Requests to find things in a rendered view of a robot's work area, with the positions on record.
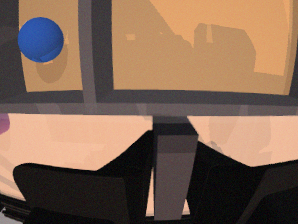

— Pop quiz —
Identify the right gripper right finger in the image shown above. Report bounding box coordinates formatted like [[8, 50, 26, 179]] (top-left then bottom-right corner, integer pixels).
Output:
[[186, 141, 298, 224]]

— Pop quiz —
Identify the pink cylinder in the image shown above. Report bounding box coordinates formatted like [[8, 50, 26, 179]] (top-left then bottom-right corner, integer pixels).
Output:
[[0, 119, 10, 135]]

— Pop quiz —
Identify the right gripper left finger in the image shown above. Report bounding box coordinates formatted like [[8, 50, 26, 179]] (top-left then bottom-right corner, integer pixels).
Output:
[[13, 130, 154, 224]]

